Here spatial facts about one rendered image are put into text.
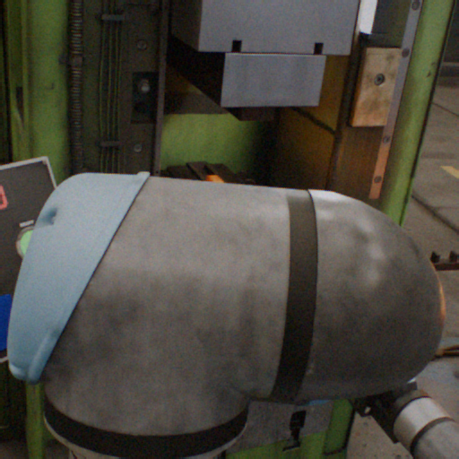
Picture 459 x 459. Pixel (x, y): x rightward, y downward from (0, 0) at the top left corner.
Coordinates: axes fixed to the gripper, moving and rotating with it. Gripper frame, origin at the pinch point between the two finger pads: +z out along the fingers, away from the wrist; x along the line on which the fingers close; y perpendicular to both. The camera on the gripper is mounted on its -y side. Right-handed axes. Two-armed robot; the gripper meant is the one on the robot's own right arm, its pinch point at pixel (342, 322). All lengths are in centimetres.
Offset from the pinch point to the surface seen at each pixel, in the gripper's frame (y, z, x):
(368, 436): 100, 58, 67
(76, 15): -40, 43, -35
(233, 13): -43, 31, -12
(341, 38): -40, 31, 10
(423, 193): 100, 244, 234
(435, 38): -38, 46, 44
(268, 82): -31.5, 30.7, -3.6
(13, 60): -23, 83, -43
